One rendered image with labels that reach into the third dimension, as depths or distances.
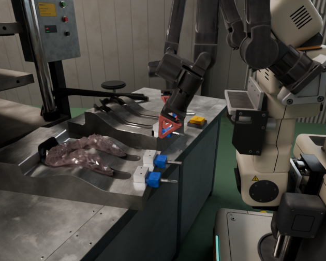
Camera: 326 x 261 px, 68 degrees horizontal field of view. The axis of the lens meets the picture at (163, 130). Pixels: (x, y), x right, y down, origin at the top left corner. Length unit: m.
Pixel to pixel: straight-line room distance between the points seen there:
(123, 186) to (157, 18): 2.91
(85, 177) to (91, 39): 3.12
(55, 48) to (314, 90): 1.38
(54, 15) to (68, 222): 1.23
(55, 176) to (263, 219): 1.15
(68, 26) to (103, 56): 2.02
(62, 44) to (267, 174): 1.35
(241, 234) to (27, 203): 1.04
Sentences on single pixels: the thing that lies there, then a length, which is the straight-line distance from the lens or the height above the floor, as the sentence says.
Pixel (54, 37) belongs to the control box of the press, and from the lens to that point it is 1.66.
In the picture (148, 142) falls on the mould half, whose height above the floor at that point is 0.86.
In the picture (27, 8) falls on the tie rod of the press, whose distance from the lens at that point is 1.43.
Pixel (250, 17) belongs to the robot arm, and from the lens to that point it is 0.65.
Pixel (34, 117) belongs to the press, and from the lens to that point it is 1.60.
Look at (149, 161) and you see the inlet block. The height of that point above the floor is 0.87.
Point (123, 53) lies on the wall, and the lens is 3.61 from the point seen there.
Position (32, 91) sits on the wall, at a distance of 4.46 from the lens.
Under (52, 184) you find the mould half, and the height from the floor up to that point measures 0.85.
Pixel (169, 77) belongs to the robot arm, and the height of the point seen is 1.16.
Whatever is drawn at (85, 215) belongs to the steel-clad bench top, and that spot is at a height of 0.80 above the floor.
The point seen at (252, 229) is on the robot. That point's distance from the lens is 1.49.
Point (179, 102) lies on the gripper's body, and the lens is 0.68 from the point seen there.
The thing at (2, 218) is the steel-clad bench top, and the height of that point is 0.80.
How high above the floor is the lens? 1.31
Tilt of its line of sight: 25 degrees down
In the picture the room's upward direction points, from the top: straight up
